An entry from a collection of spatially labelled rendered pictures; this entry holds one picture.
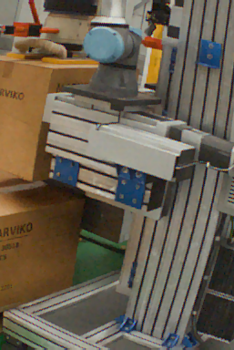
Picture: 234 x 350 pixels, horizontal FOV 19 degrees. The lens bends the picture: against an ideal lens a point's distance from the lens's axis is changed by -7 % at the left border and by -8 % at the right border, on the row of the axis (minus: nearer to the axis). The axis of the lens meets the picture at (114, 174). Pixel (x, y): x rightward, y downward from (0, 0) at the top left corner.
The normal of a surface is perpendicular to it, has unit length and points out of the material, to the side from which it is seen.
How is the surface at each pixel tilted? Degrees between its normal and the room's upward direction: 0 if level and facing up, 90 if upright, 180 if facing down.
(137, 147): 90
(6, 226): 90
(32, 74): 89
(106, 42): 98
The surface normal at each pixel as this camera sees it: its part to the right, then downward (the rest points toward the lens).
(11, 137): -0.52, 0.11
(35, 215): 0.79, 0.29
